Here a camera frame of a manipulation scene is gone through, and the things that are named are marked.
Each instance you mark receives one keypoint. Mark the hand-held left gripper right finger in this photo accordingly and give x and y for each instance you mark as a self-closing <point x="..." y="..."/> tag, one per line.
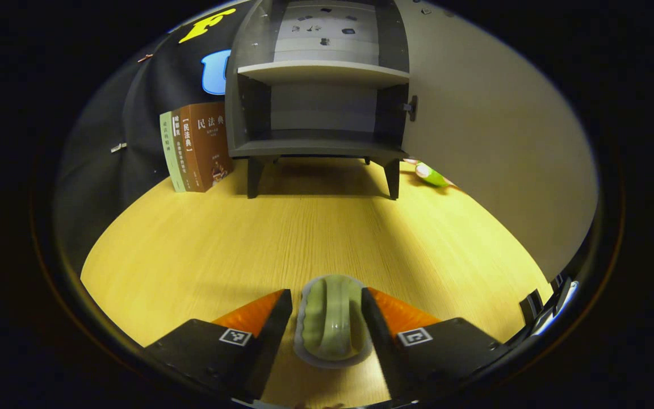
<point x="375" y="335"/>

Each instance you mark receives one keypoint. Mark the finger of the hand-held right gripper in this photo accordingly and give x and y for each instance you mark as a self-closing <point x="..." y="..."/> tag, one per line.
<point x="531" y="307"/>
<point x="558" y="283"/>

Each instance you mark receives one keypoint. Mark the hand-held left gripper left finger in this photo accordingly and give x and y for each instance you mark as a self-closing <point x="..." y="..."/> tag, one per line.
<point x="273" y="335"/>

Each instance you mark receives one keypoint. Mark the grey cabinet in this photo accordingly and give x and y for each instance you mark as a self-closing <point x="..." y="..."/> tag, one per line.
<point x="315" y="149"/>

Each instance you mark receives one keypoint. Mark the cabinet shelf board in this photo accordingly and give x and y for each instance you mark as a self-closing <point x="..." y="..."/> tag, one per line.
<point x="321" y="72"/>

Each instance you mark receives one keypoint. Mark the green plastic object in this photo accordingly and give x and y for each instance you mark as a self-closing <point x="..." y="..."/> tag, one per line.
<point x="432" y="175"/>

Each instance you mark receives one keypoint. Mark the thick brown book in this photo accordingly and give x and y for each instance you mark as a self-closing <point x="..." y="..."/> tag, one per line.
<point x="210" y="147"/>

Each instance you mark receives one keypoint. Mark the light green book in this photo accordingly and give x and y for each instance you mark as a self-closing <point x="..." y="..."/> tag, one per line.
<point x="168" y="147"/>

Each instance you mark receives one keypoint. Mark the white cloth clip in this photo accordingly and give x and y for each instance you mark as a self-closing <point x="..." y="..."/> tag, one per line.
<point x="118" y="147"/>

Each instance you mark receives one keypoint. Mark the black backdrop cloth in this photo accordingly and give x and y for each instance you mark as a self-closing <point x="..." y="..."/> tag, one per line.
<point x="134" y="113"/>

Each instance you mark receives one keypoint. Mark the copper cloth clip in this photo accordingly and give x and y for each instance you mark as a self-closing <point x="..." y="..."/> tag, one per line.
<point x="145" y="58"/>

